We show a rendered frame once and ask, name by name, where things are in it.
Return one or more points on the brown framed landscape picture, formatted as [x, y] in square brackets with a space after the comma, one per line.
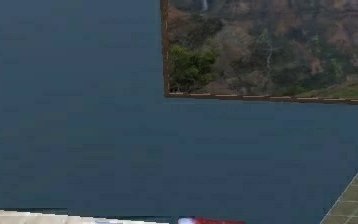
[267, 50]

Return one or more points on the red white small object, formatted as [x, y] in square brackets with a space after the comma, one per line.
[210, 221]

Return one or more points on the white furniture top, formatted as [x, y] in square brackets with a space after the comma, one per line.
[53, 218]

